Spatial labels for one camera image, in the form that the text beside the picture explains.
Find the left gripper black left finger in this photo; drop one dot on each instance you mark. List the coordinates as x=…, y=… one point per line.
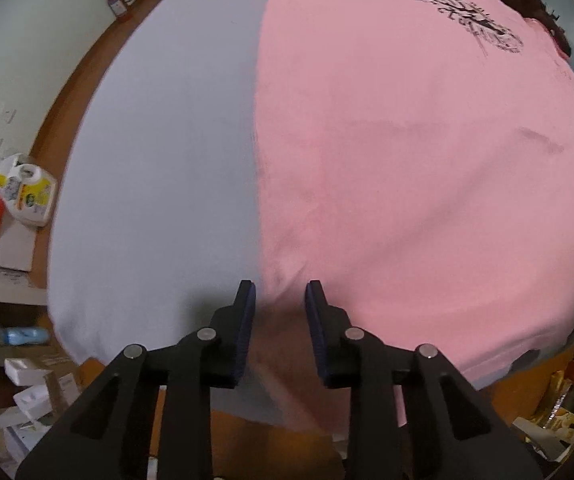
x=106, y=433

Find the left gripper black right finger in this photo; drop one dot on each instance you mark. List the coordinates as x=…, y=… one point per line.
x=412, y=414

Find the pink printed t-shirt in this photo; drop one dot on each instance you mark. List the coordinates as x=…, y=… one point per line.
x=417, y=158

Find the white cardboard box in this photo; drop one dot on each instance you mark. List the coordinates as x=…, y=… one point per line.
x=17, y=241

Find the striped grey bed sheet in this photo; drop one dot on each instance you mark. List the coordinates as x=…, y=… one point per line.
x=157, y=219

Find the white detergent jug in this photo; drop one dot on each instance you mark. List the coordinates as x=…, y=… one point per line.
x=28, y=191

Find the red fire extinguisher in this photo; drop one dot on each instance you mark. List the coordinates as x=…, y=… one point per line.
x=119, y=9

